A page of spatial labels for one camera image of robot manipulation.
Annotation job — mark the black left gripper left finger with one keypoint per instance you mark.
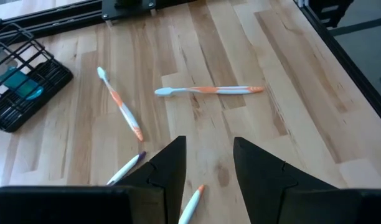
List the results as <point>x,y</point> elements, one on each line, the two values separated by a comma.
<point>84,205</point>

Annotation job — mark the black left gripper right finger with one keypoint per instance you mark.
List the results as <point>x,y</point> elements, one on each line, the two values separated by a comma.
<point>302,205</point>

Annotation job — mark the purple white toothbrush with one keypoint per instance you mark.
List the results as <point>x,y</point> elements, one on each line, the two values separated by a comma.
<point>125,169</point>

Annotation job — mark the blue mouthwash bottle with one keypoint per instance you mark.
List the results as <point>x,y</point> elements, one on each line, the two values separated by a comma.
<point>5,70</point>
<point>20,85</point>

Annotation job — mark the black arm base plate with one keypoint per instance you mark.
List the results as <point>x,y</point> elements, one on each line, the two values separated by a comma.
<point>128,11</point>

